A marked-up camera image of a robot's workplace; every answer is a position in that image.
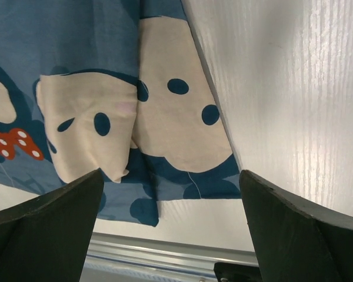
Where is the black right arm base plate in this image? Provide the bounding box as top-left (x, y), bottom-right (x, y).
top-left (214, 262), bottom-right (263, 282)

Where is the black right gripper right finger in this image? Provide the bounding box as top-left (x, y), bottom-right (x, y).
top-left (239, 170), bottom-right (353, 281)

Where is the aluminium mounting rail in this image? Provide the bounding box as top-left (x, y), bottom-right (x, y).
top-left (85, 233), bottom-right (258, 281)

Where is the blue cartoon mouse placemat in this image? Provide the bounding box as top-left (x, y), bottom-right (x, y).
top-left (0, 1), bottom-right (241, 226)

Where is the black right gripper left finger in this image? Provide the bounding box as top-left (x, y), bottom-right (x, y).
top-left (0, 170), bottom-right (104, 281)

